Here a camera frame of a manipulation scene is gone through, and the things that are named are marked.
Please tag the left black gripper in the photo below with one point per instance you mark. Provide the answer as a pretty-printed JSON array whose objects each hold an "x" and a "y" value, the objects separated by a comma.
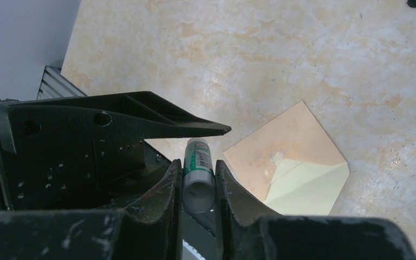
[{"x": 88, "y": 152}]

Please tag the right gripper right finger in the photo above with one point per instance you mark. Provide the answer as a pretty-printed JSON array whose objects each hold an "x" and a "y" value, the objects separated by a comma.
[{"x": 248, "y": 229}]

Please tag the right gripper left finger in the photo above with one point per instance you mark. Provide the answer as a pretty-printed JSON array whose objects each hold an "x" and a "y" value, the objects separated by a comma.
[{"x": 147, "y": 228}]

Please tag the cream letter paper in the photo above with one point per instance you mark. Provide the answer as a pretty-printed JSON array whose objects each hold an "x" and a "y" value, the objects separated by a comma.
[{"x": 305, "y": 189}]

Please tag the green white glue stick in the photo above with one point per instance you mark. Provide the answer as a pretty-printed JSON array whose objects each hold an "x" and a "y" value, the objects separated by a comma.
[{"x": 199, "y": 189}]

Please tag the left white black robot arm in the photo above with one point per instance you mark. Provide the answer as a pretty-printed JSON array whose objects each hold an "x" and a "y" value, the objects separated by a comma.
[{"x": 86, "y": 152}]

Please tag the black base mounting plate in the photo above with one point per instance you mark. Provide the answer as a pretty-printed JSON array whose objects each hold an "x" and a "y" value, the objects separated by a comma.
[{"x": 199, "y": 231}]

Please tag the grey tripod stand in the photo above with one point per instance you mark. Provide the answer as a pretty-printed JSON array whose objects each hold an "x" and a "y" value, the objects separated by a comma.
[{"x": 411, "y": 3}]

